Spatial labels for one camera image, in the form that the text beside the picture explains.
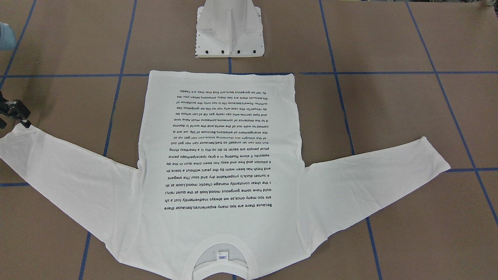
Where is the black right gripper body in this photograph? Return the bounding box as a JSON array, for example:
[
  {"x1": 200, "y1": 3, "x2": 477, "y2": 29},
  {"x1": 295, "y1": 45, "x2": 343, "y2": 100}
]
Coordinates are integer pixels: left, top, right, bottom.
[{"x1": 0, "y1": 91, "x2": 11, "y2": 129}]

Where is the white long-sleeve printed shirt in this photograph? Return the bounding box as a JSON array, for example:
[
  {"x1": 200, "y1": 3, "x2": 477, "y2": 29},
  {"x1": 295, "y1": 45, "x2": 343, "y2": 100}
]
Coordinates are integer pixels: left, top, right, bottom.
[{"x1": 1, "y1": 71, "x2": 450, "y2": 280}]

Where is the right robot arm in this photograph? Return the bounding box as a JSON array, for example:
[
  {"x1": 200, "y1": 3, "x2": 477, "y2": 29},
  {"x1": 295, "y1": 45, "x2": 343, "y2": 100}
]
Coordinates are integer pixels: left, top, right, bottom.
[{"x1": 0, "y1": 23, "x2": 31, "y2": 129}]

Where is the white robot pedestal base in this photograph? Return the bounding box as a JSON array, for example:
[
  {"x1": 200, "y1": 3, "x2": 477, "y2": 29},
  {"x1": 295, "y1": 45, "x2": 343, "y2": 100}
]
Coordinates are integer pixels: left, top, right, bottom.
[{"x1": 195, "y1": 0, "x2": 265, "y2": 58}]

